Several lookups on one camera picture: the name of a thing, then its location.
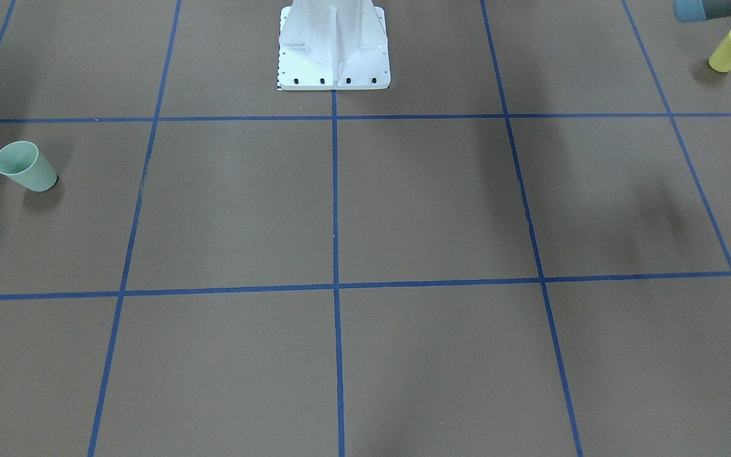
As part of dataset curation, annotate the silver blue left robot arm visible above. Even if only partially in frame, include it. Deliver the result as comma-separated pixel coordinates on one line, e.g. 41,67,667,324
673,1,731,74

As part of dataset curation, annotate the green plastic cup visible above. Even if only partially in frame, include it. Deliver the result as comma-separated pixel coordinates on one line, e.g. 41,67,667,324
0,141,58,193

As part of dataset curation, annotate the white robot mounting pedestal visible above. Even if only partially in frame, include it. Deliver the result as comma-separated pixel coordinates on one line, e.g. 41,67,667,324
277,1,392,91

